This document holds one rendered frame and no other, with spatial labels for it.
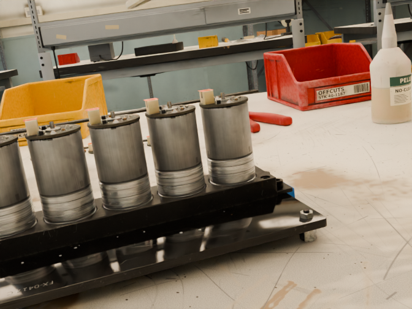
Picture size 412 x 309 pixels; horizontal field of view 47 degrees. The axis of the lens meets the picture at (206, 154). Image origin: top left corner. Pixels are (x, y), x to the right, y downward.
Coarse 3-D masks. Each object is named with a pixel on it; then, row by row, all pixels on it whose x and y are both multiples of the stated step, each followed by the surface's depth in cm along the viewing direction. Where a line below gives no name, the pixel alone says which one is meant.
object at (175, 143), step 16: (192, 112) 23; (160, 128) 23; (176, 128) 23; (192, 128) 23; (160, 144) 23; (176, 144) 23; (192, 144) 23; (160, 160) 23; (176, 160) 23; (192, 160) 23; (160, 176) 24; (176, 176) 23; (192, 176) 23; (160, 192) 24; (176, 192) 23; (192, 192) 24
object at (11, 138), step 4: (0, 136) 22; (4, 136) 22; (8, 136) 21; (12, 136) 22; (16, 136) 22; (0, 140) 21; (4, 140) 21; (8, 140) 21; (12, 140) 21; (16, 140) 21; (0, 144) 20; (4, 144) 21
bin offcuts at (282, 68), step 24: (312, 48) 62; (336, 48) 62; (360, 48) 56; (288, 72) 53; (312, 72) 63; (336, 72) 63; (360, 72) 57; (288, 96) 55; (312, 96) 51; (336, 96) 52; (360, 96) 52
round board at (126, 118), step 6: (126, 114) 23; (132, 114) 24; (102, 120) 22; (120, 120) 22; (126, 120) 22; (132, 120) 22; (90, 126) 22; (96, 126) 22; (102, 126) 22; (108, 126) 22
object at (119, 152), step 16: (96, 128) 22; (112, 128) 22; (128, 128) 22; (96, 144) 22; (112, 144) 22; (128, 144) 22; (96, 160) 23; (112, 160) 22; (128, 160) 22; (144, 160) 23; (112, 176) 22; (128, 176) 22; (144, 176) 23; (112, 192) 23; (128, 192) 22; (144, 192) 23; (112, 208) 23; (128, 208) 23
